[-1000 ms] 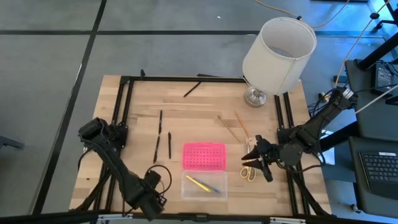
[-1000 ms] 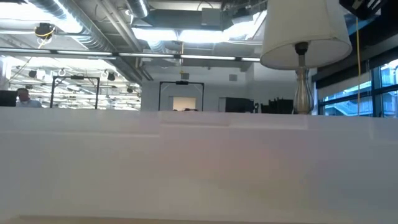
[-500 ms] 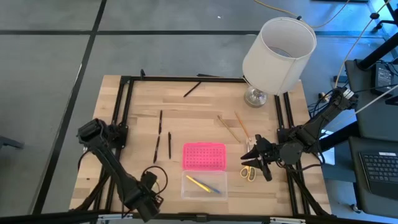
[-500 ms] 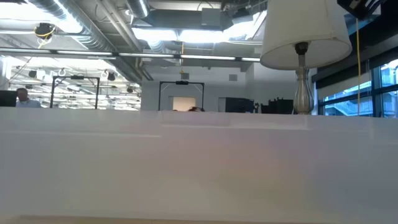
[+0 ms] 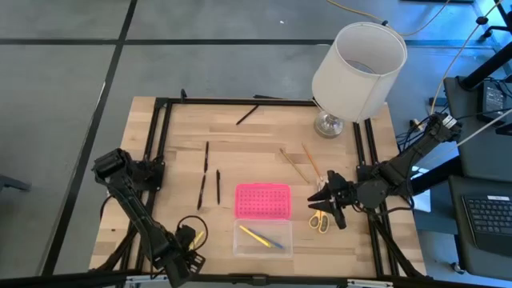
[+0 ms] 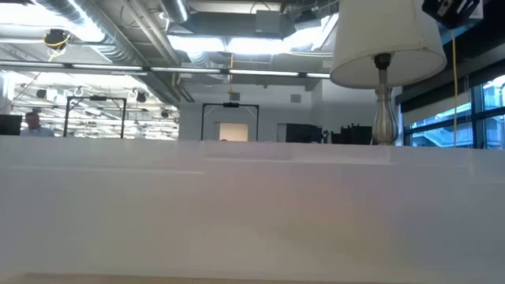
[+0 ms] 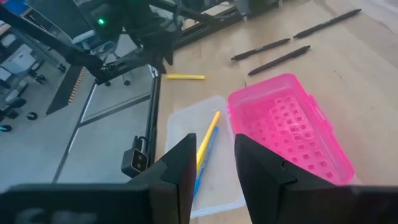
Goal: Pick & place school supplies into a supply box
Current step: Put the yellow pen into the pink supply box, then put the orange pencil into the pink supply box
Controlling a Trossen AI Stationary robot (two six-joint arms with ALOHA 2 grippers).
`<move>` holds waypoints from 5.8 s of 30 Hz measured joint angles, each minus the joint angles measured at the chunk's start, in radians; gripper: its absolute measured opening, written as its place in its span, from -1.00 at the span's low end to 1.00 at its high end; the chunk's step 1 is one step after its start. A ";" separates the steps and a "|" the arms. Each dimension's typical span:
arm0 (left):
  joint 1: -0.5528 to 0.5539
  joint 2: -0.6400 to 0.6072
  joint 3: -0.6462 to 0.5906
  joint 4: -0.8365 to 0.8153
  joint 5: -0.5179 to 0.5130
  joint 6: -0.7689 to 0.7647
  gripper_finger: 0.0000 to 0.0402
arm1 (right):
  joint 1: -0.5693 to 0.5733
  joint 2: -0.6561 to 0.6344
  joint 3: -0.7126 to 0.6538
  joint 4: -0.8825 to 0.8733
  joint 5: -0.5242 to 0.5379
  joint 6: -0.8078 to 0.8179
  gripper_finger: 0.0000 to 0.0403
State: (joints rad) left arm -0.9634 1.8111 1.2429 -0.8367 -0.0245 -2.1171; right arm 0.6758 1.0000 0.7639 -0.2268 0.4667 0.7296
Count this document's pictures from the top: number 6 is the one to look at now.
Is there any clear supply box pink lid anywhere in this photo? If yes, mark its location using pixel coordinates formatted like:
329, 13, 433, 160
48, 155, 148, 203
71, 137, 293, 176
0, 136, 505, 284

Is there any grey ceiling unit box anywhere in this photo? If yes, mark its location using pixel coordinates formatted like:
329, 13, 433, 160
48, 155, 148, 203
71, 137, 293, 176
255, 9, 282, 35

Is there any white shade table lamp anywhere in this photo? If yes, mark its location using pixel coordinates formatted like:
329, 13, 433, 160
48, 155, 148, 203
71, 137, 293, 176
330, 0, 447, 145

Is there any blue tinted window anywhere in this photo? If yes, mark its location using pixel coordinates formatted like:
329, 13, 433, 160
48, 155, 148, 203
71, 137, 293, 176
402, 74, 505, 151

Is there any black equipment crate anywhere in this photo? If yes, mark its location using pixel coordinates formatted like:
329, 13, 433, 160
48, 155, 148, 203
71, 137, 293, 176
330, 123, 374, 145

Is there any black cabinet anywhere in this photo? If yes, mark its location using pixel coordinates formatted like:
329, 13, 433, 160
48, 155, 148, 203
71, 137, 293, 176
285, 122, 324, 144

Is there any long ceiling light bar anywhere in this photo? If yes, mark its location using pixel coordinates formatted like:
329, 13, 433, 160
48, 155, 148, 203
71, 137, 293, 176
0, 61, 331, 79

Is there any black computer monitor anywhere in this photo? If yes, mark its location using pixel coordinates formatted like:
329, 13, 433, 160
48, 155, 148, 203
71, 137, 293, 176
0, 114, 23, 136

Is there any black background rig frame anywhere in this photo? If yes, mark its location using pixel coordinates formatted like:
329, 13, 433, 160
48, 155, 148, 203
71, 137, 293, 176
200, 102, 260, 143
62, 95, 128, 140

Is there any silver round air duct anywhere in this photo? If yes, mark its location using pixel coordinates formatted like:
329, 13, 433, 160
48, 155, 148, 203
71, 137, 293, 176
159, 0, 191, 24

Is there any yellow ceiling cable reel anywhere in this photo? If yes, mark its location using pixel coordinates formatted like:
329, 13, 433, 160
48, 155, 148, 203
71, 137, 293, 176
43, 28, 73, 52

